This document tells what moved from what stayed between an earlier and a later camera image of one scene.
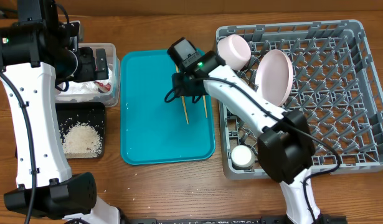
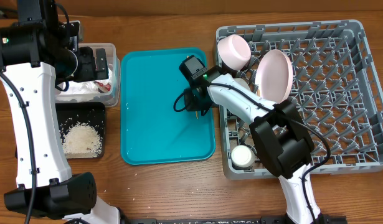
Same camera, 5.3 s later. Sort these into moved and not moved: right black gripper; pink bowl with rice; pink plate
Moved: right black gripper
Not moved: pink plate; pink bowl with rice
